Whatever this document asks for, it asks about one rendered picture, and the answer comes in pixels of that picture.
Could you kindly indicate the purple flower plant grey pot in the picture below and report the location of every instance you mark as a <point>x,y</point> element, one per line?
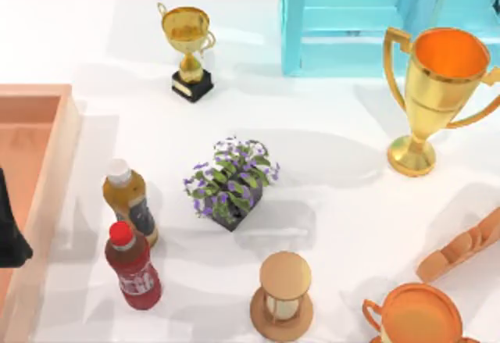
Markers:
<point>234,186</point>

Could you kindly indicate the amber bottle white cap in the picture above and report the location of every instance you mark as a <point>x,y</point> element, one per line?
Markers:
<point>131,202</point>

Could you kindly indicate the small gold trophy black base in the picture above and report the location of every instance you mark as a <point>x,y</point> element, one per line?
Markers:
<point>187,38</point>

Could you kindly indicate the wooden hourglass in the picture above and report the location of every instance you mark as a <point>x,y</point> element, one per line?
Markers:
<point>283,296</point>

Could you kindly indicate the red bottle red cap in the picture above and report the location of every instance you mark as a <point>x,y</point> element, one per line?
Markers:
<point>134,272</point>

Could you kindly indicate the light blue rack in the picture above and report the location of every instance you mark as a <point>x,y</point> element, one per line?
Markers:
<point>351,18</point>

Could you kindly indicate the large gold trophy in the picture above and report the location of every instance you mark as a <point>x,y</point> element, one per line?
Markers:
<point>437,85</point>

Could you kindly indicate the shallow salmon-coloured box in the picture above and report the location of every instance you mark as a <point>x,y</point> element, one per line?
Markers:
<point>43,171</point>

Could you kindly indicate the orange bronze trophy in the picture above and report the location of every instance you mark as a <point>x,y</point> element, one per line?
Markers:
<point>418,315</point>

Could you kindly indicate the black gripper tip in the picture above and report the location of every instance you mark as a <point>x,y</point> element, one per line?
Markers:
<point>9,237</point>

